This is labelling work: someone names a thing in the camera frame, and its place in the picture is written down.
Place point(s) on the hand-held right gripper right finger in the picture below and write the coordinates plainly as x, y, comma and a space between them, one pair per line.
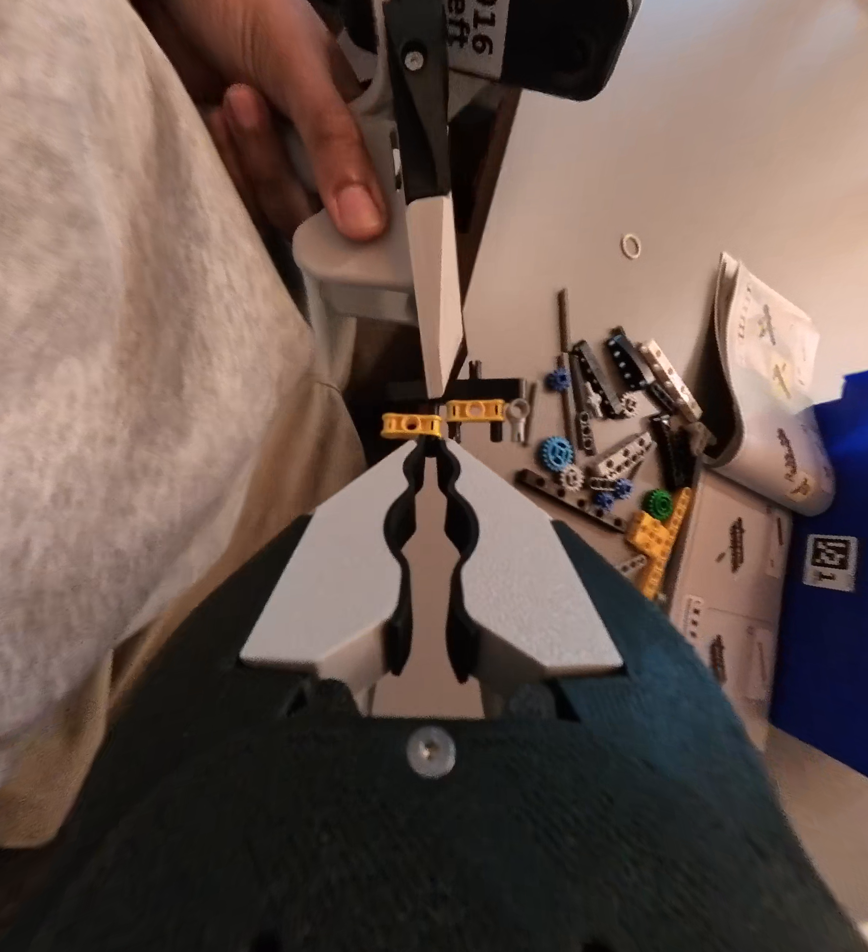
530, 587

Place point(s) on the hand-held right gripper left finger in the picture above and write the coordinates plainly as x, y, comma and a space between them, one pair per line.
322, 587

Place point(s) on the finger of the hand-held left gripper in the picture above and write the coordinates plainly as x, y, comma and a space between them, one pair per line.
437, 297

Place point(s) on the black lego beam with pins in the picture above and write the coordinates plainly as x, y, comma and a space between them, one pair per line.
493, 388

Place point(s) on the yellow lego connector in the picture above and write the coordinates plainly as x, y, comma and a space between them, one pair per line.
411, 425
475, 410

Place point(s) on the small grey lego beam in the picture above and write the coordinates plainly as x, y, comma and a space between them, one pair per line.
631, 564

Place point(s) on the small grey lego gear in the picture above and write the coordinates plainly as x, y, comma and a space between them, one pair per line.
571, 478

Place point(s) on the long lego axle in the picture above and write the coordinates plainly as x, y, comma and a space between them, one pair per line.
565, 335

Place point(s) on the yellow lego beam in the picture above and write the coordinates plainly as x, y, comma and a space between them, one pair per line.
657, 539

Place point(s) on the light blue lego gear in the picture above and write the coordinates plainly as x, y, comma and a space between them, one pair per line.
556, 452

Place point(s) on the small dark blue lego gear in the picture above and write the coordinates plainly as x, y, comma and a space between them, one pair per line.
559, 381

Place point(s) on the green lego gear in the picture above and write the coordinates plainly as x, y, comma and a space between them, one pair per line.
658, 503

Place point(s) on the light grey lego beam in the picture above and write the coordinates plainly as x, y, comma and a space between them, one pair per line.
623, 455

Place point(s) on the thin grey lego liftarm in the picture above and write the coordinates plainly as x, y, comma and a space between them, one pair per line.
587, 431

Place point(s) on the black lego brick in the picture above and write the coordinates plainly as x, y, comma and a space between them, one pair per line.
673, 454

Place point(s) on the black lego beam blue pins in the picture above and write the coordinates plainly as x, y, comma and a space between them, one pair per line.
627, 361

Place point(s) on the white lego beam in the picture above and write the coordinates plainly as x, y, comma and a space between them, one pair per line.
670, 379

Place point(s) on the person's left hand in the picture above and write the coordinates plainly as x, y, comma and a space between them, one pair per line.
277, 74

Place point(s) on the printed instruction sheet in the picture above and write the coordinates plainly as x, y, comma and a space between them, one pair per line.
731, 595

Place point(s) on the white instruction booklet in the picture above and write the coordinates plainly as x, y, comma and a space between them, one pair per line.
768, 387

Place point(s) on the blue plastic bin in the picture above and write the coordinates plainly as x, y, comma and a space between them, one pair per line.
850, 669

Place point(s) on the grey sweatshirt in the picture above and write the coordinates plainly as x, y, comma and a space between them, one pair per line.
69, 297

